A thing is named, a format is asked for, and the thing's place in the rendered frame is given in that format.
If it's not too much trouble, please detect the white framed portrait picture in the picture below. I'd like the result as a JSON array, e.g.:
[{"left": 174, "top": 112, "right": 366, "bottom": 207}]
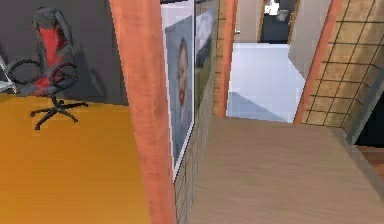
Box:
[{"left": 160, "top": 0, "right": 196, "bottom": 183}]

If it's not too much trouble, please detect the red and grey office chair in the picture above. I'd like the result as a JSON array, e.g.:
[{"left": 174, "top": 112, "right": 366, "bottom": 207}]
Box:
[{"left": 4, "top": 7, "right": 90, "bottom": 131}]

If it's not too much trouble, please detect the framed landscape picture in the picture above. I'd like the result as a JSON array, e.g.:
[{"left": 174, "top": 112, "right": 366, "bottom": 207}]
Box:
[{"left": 194, "top": 0, "right": 220, "bottom": 116}]

